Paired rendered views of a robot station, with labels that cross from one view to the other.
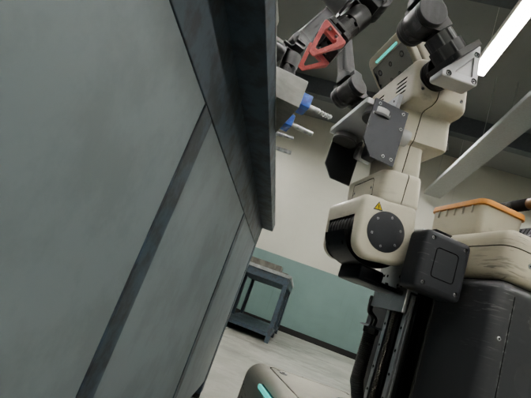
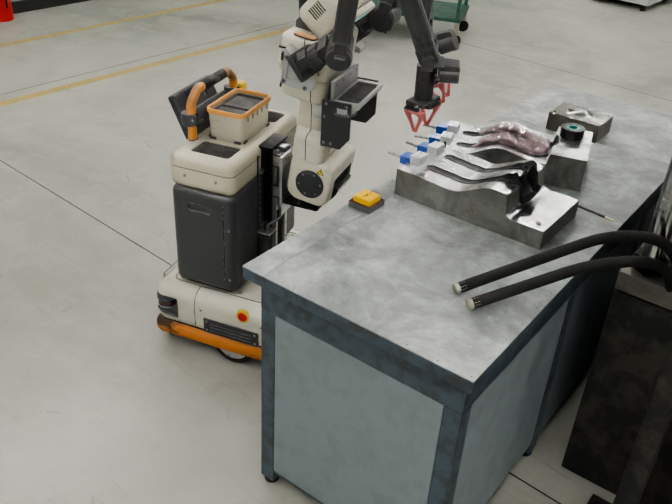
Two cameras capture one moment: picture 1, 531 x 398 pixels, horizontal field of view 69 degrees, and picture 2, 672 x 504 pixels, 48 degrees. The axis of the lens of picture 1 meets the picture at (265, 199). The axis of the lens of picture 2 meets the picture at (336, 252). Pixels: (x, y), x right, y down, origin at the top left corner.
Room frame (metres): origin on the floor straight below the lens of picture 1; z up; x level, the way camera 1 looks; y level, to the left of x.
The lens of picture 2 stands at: (3.15, 0.96, 1.92)
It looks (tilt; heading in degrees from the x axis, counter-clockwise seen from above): 32 degrees down; 209
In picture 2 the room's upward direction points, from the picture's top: 4 degrees clockwise
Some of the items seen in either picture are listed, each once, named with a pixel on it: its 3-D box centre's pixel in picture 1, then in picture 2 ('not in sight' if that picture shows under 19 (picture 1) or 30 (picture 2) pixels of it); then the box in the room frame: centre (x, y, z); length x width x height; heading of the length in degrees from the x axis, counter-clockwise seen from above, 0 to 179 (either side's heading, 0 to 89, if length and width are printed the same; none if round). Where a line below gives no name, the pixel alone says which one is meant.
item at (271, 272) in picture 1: (261, 296); not in sight; (5.59, -0.43, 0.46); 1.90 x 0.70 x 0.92; 170
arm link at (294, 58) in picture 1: (288, 61); (427, 72); (1.09, 0.08, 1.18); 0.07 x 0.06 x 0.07; 116
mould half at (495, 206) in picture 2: not in sight; (486, 186); (1.08, 0.32, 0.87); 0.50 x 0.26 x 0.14; 84
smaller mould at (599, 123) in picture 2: not in sight; (579, 122); (0.27, 0.39, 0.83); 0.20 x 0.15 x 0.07; 84
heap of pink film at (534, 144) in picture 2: not in sight; (513, 136); (0.72, 0.27, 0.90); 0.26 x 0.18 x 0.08; 101
